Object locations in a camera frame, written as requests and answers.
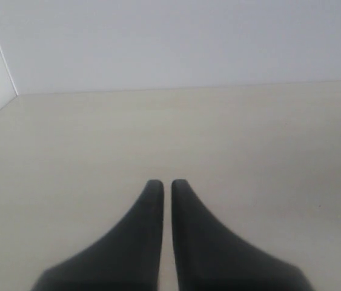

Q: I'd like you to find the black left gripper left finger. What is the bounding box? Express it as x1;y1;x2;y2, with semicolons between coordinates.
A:
32;179;164;290

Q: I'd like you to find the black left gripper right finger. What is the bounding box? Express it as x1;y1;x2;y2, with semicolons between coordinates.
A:
171;179;313;290

